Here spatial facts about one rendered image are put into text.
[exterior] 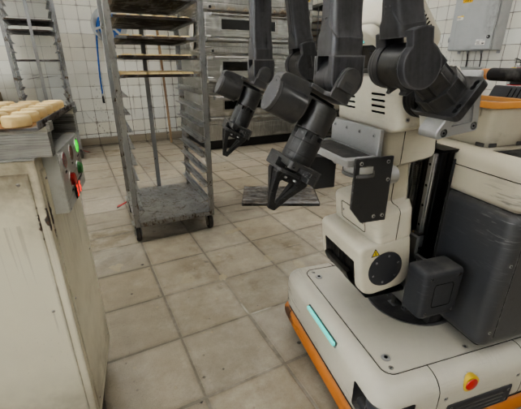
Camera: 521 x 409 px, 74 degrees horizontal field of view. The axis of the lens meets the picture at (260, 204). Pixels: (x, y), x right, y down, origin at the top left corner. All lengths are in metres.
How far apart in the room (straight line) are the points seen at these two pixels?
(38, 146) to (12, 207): 0.14
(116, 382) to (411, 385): 0.94
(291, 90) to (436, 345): 0.84
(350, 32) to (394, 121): 0.29
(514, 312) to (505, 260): 0.19
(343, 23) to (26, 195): 0.68
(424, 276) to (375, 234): 0.16
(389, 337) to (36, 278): 0.93
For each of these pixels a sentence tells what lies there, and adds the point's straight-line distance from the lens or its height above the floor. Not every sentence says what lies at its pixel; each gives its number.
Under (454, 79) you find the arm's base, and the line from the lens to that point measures 0.74.
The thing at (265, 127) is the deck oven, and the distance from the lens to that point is 4.71.
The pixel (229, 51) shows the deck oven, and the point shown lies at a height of 1.15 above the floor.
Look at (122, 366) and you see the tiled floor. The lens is 1.47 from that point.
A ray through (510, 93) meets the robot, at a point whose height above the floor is 0.93.
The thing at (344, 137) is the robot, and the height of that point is 0.83.
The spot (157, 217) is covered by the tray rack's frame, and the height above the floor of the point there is 0.15.
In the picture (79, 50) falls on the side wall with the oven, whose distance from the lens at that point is 5.10.
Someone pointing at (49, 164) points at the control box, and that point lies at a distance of 0.86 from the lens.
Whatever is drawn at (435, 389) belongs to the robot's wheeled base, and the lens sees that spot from 1.08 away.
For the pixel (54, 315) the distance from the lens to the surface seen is 0.97.
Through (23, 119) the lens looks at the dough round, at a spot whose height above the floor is 0.92.
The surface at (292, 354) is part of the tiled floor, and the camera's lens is 1.42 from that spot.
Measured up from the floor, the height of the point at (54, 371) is 0.30.
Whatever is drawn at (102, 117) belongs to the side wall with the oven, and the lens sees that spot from 5.15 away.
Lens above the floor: 1.01
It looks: 22 degrees down
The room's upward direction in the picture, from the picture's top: straight up
